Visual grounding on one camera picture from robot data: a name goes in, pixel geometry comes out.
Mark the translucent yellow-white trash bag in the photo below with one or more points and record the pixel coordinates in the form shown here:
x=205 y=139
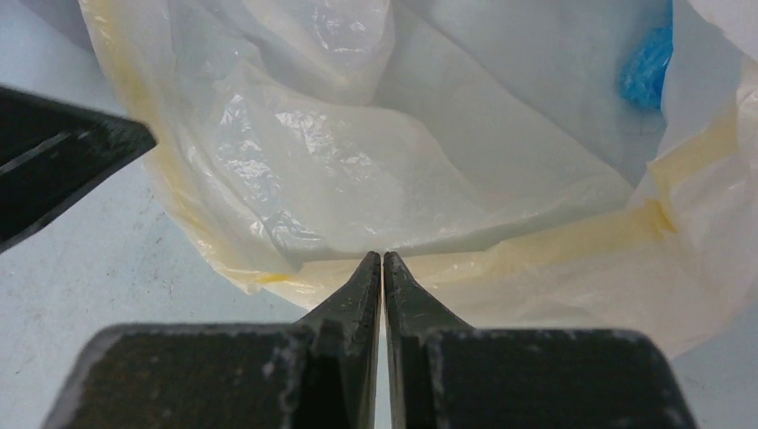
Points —
x=484 y=141

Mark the blue plastic trash bag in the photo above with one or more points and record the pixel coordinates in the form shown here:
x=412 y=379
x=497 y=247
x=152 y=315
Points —
x=642 y=76

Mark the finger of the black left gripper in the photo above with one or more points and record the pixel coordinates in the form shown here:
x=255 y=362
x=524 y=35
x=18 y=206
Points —
x=53 y=154

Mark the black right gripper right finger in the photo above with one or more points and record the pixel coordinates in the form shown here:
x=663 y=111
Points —
x=445 y=373

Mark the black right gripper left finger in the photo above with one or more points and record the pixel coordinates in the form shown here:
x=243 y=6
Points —
x=317 y=372

